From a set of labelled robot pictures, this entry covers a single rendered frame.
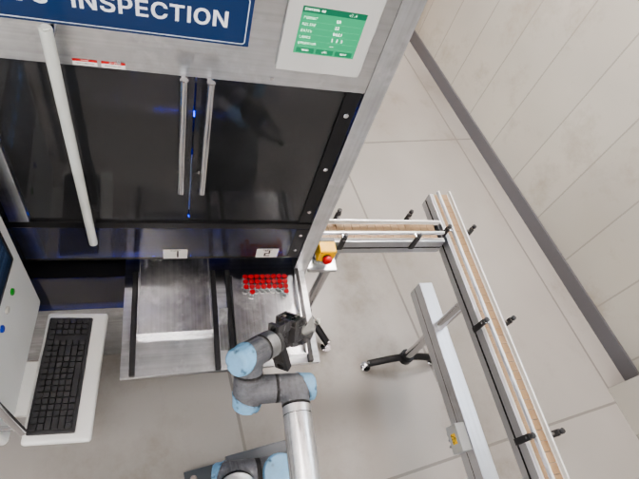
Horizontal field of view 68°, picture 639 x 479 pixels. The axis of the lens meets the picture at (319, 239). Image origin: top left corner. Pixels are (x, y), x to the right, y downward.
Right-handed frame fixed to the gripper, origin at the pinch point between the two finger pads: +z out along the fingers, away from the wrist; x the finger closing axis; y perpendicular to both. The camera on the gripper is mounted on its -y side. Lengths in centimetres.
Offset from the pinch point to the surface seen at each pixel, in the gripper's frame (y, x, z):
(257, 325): -14.4, 32.1, 16.4
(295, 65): 75, -1, -20
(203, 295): -6, 53, 9
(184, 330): -15, 50, -3
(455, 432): -66, -36, 79
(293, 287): -3.5, 29.9, 36.5
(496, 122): 80, 15, 316
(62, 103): 61, 36, -56
